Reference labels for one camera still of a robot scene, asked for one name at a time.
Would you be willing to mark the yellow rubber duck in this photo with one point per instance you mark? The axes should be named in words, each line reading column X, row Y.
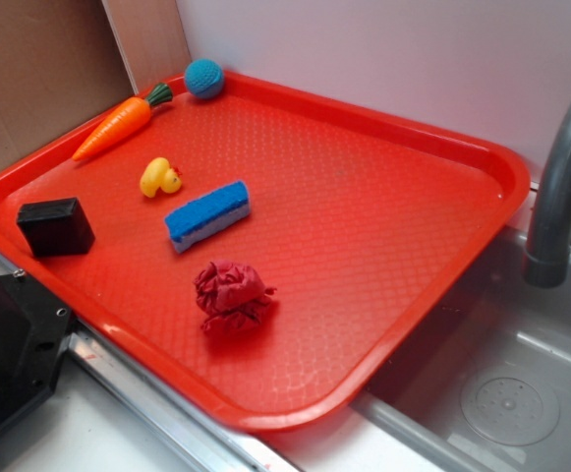
column 159, row 175

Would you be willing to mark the blue knitted ball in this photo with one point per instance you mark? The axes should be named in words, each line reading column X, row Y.
column 204, row 79

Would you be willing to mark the grey faucet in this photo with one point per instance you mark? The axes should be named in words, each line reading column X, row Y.
column 548, row 245

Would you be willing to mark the red plastic tray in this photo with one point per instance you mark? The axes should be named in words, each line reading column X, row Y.
column 360, row 220

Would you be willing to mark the orange toy carrot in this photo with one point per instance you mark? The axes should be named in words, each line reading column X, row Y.
column 125, row 120

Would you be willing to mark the black box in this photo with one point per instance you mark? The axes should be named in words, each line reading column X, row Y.
column 55, row 228

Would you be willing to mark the grey sink basin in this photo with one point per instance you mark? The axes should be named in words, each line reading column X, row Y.
column 483, row 383

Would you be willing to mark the crumpled red cloth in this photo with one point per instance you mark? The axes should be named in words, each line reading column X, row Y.
column 232, row 296

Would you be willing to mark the blue sponge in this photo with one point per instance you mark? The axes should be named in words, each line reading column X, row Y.
column 207, row 215

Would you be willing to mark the brown cardboard panel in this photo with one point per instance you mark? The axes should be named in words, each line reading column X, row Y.
column 64, row 62

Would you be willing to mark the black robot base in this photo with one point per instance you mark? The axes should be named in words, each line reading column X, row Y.
column 35, row 326

